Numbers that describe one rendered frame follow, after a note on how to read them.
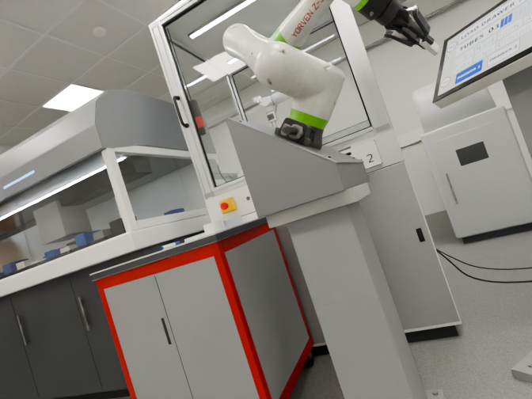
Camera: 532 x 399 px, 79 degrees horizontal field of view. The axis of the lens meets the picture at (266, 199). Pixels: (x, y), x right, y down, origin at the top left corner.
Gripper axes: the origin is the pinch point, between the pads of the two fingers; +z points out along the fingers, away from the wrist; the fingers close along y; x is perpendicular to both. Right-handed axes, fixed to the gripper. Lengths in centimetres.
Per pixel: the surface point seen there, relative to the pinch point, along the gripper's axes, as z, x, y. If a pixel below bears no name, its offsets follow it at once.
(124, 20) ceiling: -144, -90, 222
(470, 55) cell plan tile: 17.8, -8.6, 0.3
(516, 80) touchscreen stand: 29.0, -0.1, -8.8
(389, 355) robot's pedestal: 21, 93, 9
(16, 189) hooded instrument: -128, 82, 170
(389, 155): 26.2, 14.8, 39.5
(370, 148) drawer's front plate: 18.2, 14.4, 43.0
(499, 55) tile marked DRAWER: 17.9, -1.4, -10.1
